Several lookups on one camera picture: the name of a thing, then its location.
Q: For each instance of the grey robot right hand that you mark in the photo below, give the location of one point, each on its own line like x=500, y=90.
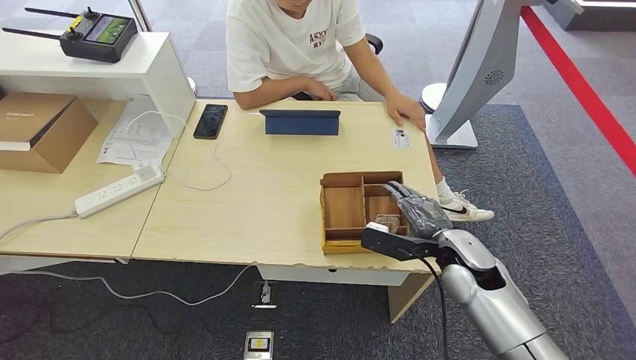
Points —
x=422, y=216

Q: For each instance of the black remote controller with antennas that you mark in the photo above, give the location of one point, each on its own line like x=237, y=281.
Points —
x=98, y=39

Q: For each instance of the grey display platform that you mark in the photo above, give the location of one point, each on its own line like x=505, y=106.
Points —
x=596, y=21

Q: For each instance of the black smartphone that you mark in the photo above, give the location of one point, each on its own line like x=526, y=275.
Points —
x=210, y=121

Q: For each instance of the wooden desk leg panel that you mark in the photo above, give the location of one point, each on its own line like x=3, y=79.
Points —
x=403, y=298

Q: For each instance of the large printed paper sheet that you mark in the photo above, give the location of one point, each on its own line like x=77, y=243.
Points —
x=145, y=138

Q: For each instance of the person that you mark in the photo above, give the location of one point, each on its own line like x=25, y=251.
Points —
x=278, y=44

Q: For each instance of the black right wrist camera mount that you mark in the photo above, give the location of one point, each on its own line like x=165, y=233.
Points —
x=392, y=243

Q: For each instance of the wooden compartment organizer box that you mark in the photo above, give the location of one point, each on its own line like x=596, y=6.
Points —
x=343, y=208

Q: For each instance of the red floor tape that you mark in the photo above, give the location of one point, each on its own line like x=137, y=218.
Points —
x=571, y=82

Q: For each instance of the brown room key card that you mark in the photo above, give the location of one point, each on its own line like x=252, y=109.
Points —
x=387, y=221

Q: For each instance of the floor outlet with plug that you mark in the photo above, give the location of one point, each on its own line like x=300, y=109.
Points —
x=266, y=294

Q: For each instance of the person's right forearm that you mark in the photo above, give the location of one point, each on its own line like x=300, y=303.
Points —
x=268, y=94

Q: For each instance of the dark grey carpet mat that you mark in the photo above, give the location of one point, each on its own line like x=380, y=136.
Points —
x=546, y=198

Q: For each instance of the small printed paper sheet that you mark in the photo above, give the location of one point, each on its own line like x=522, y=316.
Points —
x=116, y=153

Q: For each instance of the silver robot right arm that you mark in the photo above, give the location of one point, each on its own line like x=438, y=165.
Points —
x=497, y=308

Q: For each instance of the flat brown product box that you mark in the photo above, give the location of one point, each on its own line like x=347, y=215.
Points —
x=29, y=117

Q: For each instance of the person's left forearm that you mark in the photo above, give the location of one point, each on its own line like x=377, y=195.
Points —
x=380, y=74

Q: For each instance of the person's left hand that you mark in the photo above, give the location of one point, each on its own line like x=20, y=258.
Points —
x=405, y=109

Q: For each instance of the white desk apron rail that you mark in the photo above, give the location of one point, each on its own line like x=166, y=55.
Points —
x=30, y=262
x=338, y=275

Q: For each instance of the person's white sneaker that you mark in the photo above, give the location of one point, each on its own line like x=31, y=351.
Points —
x=467, y=212

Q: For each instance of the brown cardboard box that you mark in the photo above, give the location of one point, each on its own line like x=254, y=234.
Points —
x=63, y=143

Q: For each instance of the white power strip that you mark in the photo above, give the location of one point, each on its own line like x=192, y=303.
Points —
x=119, y=191

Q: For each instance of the blue tablet case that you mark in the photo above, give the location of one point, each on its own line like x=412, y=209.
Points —
x=300, y=123

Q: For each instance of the person's right hand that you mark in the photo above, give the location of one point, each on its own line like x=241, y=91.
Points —
x=320, y=92

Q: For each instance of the white desk shelf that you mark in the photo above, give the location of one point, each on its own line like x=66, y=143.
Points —
x=148, y=73

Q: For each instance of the metal floor socket box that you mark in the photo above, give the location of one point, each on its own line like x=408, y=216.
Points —
x=258, y=344

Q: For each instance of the grey kiosk stand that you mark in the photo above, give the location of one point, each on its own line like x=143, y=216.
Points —
x=484, y=59

